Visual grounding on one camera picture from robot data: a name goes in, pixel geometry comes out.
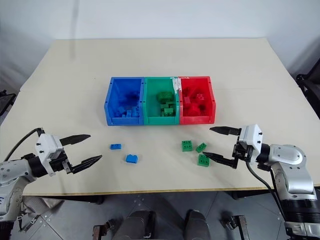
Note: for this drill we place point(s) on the tall blue toy brick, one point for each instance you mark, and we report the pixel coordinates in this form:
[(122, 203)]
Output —
[(132, 159)]

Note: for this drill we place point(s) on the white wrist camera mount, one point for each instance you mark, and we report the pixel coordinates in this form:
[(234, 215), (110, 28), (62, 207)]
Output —
[(46, 146), (251, 136)]

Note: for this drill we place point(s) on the dark rounded shape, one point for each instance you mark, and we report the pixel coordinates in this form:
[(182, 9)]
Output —
[(137, 225), (197, 225)]

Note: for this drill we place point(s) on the black frame object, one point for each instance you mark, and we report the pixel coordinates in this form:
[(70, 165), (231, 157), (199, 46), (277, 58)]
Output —
[(6, 100)]

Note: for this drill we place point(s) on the red plastic storage bin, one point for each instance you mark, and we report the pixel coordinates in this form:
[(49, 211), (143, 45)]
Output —
[(207, 100)]

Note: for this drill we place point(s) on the metal frame bracket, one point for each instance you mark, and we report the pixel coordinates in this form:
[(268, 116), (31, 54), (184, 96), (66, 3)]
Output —
[(236, 225), (102, 230)]

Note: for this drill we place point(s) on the green toy brick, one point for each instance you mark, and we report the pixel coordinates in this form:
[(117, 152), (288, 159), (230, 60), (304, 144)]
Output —
[(168, 105), (167, 111), (201, 147), (187, 146), (203, 160)]

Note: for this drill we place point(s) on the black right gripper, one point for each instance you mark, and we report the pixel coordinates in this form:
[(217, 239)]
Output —
[(242, 151)]

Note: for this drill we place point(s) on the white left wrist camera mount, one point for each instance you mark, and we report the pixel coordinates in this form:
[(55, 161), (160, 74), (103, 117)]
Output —
[(46, 146)]

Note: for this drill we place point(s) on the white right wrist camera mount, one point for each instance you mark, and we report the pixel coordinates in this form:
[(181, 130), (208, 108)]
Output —
[(251, 136)]

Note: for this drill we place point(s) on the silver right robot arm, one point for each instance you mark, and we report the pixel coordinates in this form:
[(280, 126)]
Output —
[(290, 160)]

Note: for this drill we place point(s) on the blue plastic storage bin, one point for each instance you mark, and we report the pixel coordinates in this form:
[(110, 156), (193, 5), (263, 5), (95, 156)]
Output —
[(125, 100)]

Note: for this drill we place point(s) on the red toy brick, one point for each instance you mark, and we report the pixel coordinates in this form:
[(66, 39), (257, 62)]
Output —
[(187, 102), (193, 110), (200, 97)]

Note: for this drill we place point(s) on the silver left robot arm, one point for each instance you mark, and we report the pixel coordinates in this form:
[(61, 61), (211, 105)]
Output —
[(10, 172)]

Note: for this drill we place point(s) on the flat blue toy brick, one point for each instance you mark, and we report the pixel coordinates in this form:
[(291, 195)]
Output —
[(116, 147)]

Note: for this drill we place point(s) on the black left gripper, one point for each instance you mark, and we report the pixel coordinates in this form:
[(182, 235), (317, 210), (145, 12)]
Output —
[(58, 162)]

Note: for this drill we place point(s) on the dark green round brick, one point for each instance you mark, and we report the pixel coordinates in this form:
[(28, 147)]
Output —
[(164, 96)]

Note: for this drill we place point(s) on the green plastic storage bin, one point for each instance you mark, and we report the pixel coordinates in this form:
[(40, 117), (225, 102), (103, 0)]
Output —
[(152, 110)]

